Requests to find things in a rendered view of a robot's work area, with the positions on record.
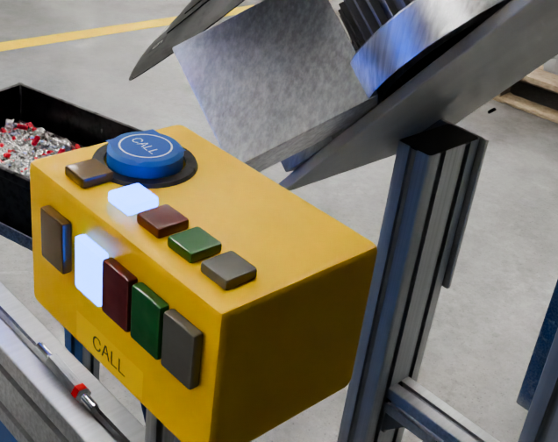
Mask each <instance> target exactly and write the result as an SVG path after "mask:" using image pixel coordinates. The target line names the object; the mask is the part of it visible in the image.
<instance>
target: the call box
mask: <svg viewBox="0 0 558 442"><path fill-rule="evenodd" d="M155 131H157V132H158V133H161V134H164V135H167V136H169V137H171V138H172V139H175V140H176V141H177V142H178V143H179V144H180V145H181V146H182V148H183V149H185V150H186V151H184V156H183V167H182V170H181V172H179V173H177V174H175V175H171V176H169V177H164V178H158V179H139V178H132V177H128V176H125V175H121V174H118V173H116V172H114V171H112V170H111V171H112V172H113V179H112V181H111V182H106V183H102V184H99V185H96V186H92V187H89V188H86V189H83V188H81V187H80V186H79V185H77V184H76V183H75V182H73V181H72V180H71V179H69V178H68V177H67V176H66V175H65V167H66V166H67V165H69V164H73V163H76V162H80V161H84V160H90V159H97V160H98V161H100V162H101V163H102V164H104V165H105V166H106V167H108V166H107V163H106V154H107V146H108V144H109V143H108V142H104V143H101V144H97V145H94V146H87V147H84V148H80V149H76V150H73V151H69V152H65V153H59V154H55V155H51V156H47V157H44V158H40V159H37V160H34V161H33V162H31V165H30V185H31V209H32V257H33V282H34V295H35V297H36V299H37V301H38V302H39V303H40V304H41V305H42V306H43V307H44V308H45V309H46V310H47V311H48V312H49V313H50V314H51V315H52V316H53V317H54V318H55V319H56V320H58V321H59V322H60V323H61V324H62V325H63V326H64V327H65V328H66V329H67V330H68V331H69V332H70V333H71V334H72V335H73V336H74V337H75V338H76V339H77V340H78V341H79V342H80V343H81V344H82V345H83V346H84V347H85V348H86V349H87V350H88V351H89V352H90V353H91V354H92V355H93V356H94V357H95V358H96V359H97V360H98V361H99V362H100V363H101V364H102V365H103V366H104V367H105V368H106V369H107V370H109V371H110V372H111V373H112V374H113V375H114V376H115V377H116V378H117V379H118V380H119V381H120V382H121V383H122V384H123V385H124V386H125V387H126V388H127V389H128V390H129V391H130V392H131V393H132V394H133V395H134V396H135V397H136V398H137V399H138V400H139V401H140V402H141V403H142V404H143V405H144V406H145V407H146V408H147V409H148V410H149V411H150V412H151V413H152V414H153V415H154V416H155V417H156V418H157V419H159V420H160V421H161V422H162V423H163V424H164V425H165V426H166V427H167V428H168V429H169V430H170V431H171V432H172V433H173V434H174V435H175V436H176V437H177V438H178V439H179V440H180V441H181V442H250V441H252V440H254V439H256V438H258V437H260V436H261V435H262V434H264V433H266V432H267V431H270V430H272V429H273V428H275V427H277V426H278V425H279V424H282V423H284V422H285V421H287V420H289V419H291V418H292V417H294V416H296V415H297V414H299V413H301V412H303V411H304V410H307V409H309V408H310V407H311V406H313V405H315V404H316V403H319V402H320V401H322V400H324V399H326V398H327V397H328V396H331V395H332V394H334V393H336V392H338V391H339V390H341V389H343V388H345V387H346V385H347V384H348V383H349V382H350V381H351V379H352V374H353V370H354V362H355V357H356V353H357V349H358V345H359V340H360V336H361V328H362V323H363V319H364V315H365V310H366V306H367V301H368V294H369V290H370V285H371V281H372V276H373V272H374V267H375V263H376V256H377V248H376V245H375V244H374V243H373V242H372V241H370V240H369V239H366V238H365V237H363V236H362V235H361V234H359V233H358V232H355V231H354V230H352V229H350V228H349V227H347V226H346V225H344V224H342V223H341V222H339V221H338V220H336V219H335V218H333V217H331V216H329V215H327V214H326V213H324V212H323V211H322V210H320V209H318V208H316V207H315V206H313V205H312V204H310V203H308V202H306V201H305V200H304V199H302V198H301V197H299V196H297V195H295V194H293V193H292V192H290V191H289V190H287V189H286V188H284V187H282V186H281V185H279V184H278V183H276V182H274V181H272V180H270V179H269V178H268V177H267V176H265V175H263V174H261V173H259V172H258V171H256V170H255V169H253V168H251V167H249V166H248V165H247V164H245V163H244V162H242V161H240V160H238V159H236V158H235V157H233V156H232V155H230V154H229V153H227V152H225V151H224V150H222V149H221V148H219V147H217V146H215V145H213V144H212V143H211V142H210V141H208V140H206V139H204V138H202V137H201V136H199V135H198V134H196V133H194V132H193V131H191V130H190V129H188V128H187V127H185V126H183V125H172V126H169V127H165V128H161V129H158V130H155ZM135 183H139V184H140V185H142V186H143V187H145V188H146V189H148V190H149V191H150V192H152V193H153V194H155V195H156V196H158V199H159V202H158V206H161V205H163V204H168V205H170V206H171V207H173V208H174V209H175V210H177V211H178V212H180V213H181V214H183V215H184V216H185V217H186V218H187V219H188V220H189V228H188V229H191V228H194V227H196V226H198V227H201V228H202V229H203V230H205V231H206V232H208V233H209V234H210V235H211V236H212V237H214V238H215V239H217V240H218V241H220V242H221V245H222V246H221V252H220V253H218V254H215V255H213V256H211V257H208V258H206V259H203V260H208V259H209V258H212V257H215V256H217V255H220V254H222V253H226V252H228V251H234V252H235V253H236V254H238V255H239V256H240V257H242V258H243V259H245V260H246V261H248V262H249V263H251V264H252V265H253V266H255V267H256V269H257V273H256V277H255V278H254V279H253V280H251V281H249V282H245V283H243V284H240V285H239V286H236V287H234V288H232V289H228V290H224V289H222V288H221V287H219V285H218V284H216V283H215V282H214V281H212V280H211V279H210V278H208V277H207V276H206V275H204V274H203V273H202V272H201V263H202V261H203V260H200V261H197V262H194V263H188V262H187V261H186V260H185V259H184V258H182V257H181V256H180V255H179V254H177V253H176V252H174V251H173V250H172V249H170V248H169V247H168V237H169V236H171V235H169V236H167V237H164V238H161V239H157V238H156V237H155V236H154V235H153V234H151V233H150V232H148V231H147V230H146V229H145V228H143V227H142V226H141V225H139V224H138V223H137V214H138V213H136V214H133V215H131V216H128V215H126V214H125V213H124V212H123V211H121V210H120V209H119V208H117V207H116V206H115V205H113V204H112V203H110V202H109V199H108V193H109V191H111V190H114V189H119V188H123V187H125V186H129V185H132V184H135ZM46 205H51V206H52V207H53V208H55V209H56V210H57V211H58V212H60V214H61V215H62V216H63V217H65V218H66V219H67V220H68V221H70V223H71V233H72V271H71V272H70V273H67V274H62V273H61V272H59V271H58V270H57V269H56V268H55V267H54V266H53V265H52V264H51V263H50V262H48V261H47V260H46V259H45V258H44V257H43V256H42V253H41V223H40V208H41V207H42V206H46ZM158 206H157V207H158ZM188 229H187V230H188ZM82 234H85V235H87V236H88V237H89V238H90V239H92V240H93V241H94V242H95V243H96V244H98V245H99V246H100V247H101V248H103V249H104V250H105V251H106V252H107V253H108V255H109V258H110V257H112V258H114V259H115V260H116V261H118V262H119V263H120V264H121V265H122V266H124V267H125V268H126V269H127V270H129V271H130V272H131V273H132V274H134V275H135V276H136V277H137V279H138V282H143V283H145V284H146V285H147V286H148V287H149V288H150V289H151V290H152V291H153V292H155V293H156V294H157V295H158V296H160V297H161V298H162V299H163V300H164V301H166V302H167V303H168V305H169V309H175V310H177V311H178V312H179V313H180V314H181V315H183V316H184V317H185V318H186V319H188V320H189V321H190V322H191V323H192V324H193V325H194V326H195V327H196V328H198V329H199V330H200V331H201V332H202V333H203V335H204V338H203V348H202V358H201V367H200V378H199V385H198V386H197V387H196V388H194V389H187V388H186V387H185V386H184V385H183V384H182V383H180V382H179V381H178V380H177V379H176V378H175V377H174V376H173V375H172V374H171V373H170V372H169V371H168V370H167V369H166V368H165V367H164V366H163V365H162V364H161V360H156V359H155V358H154V357H153V356H152V355H150V354H149V353H148V352H147V351H146V350H145V349H144V348H143V347H142V346H140V345H139V344H138V343H137V342H136V341H135V340H134V339H133V338H132V337H131V332H125V331H124V330H123V329H122V328H121V327H119V326H118V325H117V324H116V323H115V322H114V321H113V320H112V319H111V318H109V317H108V316H107V315H106V314H105V313H104V312H103V310H102V306H101V307H98V306H96V305H95V304H94V303H93V302H92V301H91V300H90V299H89V298H88V297H86V295H84V294H83V292H82V291H81V290H79V289H78V288H77V287H76V285H75V237H76V236H78V235H82Z"/></svg>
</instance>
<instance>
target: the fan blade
mask: <svg viewBox="0 0 558 442"><path fill-rule="evenodd" d="M244 1H245V0H191V1H190V2H189V4H188V5H187V6H186V7H185V8H184V9H183V10H182V12H181V13H180V14H179V15H178V16H177V17H176V18H175V19H174V20H173V21H172V22H171V23H170V25H169V27H168V29H167V30H166V31H165V32H164V33H163V34H162V35H160V36H159V37H158V38H157V39H156V40H155V41H154V42H153V43H152V44H151V45H150V46H149V47H148V49H147V50H146V51H145V52H144V53H143V54H142V56H141V57H140V59H139V61H138V62H137V64H136V65H135V67H134V69H133V71H132V73H131V75H130V77H129V80H128V81H131V80H133V79H135V78H136V77H138V76H140V75H142V74H143V73H145V72H146V71H147V70H149V69H150V68H152V67H154V66H155V65H157V64H158V63H160V62H161V61H163V60H165V59H166V58H168V57H169V56H170V55H171V54H173V53H174V52H173V47H174V46H177V45H179V44H181V43H183V42H184V41H185V40H187V39H190V38H192V37H194V36H196V35H198V34H199V33H201V32H204V31H205V30H207V29H208V28H210V27H211V26H212V25H214V24H215V23H217V22H218V21H219V20H220V19H221V18H222V17H224V16H225V15H226V14H228V13H229V12H230V11H232V10H233V9H235V8H236V7H237V6H238V5H240V4H241V3H243V2H244ZM167 35H168V36H167ZM165 36H167V37H166V39H165V41H164V42H163V43H162V44H161V45H159V46H158V47H156V48H155V49H154V50H153V51H152V52H151V53H148V52H149V51H150V49H151V47H152V46H154V45H155V44H156V43H157V42H159V41H160V40H161V39H163V38H164V37H165Z"/></svg>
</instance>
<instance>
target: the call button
mask: <svg viewBox="0 0 558 442"><path fill-rule="evenodd" d="M106 141H107V142H108V143H109V144H108V146H107V154H106V163H107V166H108V168H109V169H111V170H112V171H114V172H116V173H118V174H121V175H125V176H128V177H132V178H139V179H158V178H164V177H169V176H171V175H175V174H177V173H179V172H181V170H182V167H183V156H184V151H186V150H185V149H183V148H182V146H181V145H180V144H179V143H178V142H177V141H176V140H175V139H172V138H171V137H169V136H167V135H164V134H161V133H158V132H157V131H155V130H154V129H151V130H147V131H143V132H128V133H124V134H121V135H119V136H117V137H116V138H115V139H108V140H106Z"/></svg>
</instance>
